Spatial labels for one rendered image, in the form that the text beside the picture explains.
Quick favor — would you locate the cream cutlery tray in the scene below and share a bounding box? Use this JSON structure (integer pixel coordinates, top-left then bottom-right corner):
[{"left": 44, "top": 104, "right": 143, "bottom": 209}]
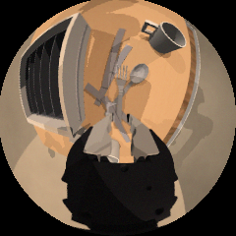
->
[{"left": 19, "top": 12, "right": 91, "bottom": 139}]

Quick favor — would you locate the grey mug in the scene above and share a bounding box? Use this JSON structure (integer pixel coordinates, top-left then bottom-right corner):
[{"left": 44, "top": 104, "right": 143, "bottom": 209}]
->
[
  {"left": 107, "top": 139, "right": 120, "bottom": 163},
  {"left": 141, "top": 20, "right": 186, "bottom": 54}
]

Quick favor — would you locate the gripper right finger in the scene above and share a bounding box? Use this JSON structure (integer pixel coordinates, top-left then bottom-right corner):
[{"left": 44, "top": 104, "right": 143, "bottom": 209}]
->
[{"left": 127, "top": 113, "right": 178, "bottom": 182}]

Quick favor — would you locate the grey metal fork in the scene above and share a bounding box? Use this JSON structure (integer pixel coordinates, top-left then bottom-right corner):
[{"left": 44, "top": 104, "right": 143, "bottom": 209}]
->
[{"left": 117, "top": 65, "right": 128, "bottom": 123}]

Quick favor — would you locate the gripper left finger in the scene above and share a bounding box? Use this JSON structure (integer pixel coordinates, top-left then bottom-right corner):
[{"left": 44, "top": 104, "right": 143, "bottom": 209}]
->
[{"left": 61, "top": 112, "right": 113, "bottom": 184}]

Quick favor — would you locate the grey metal spoon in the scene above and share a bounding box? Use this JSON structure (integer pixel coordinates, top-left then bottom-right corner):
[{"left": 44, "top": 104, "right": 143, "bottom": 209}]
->
[{"left": 104, "top": 63, "right": 148, "bottom": 116}]

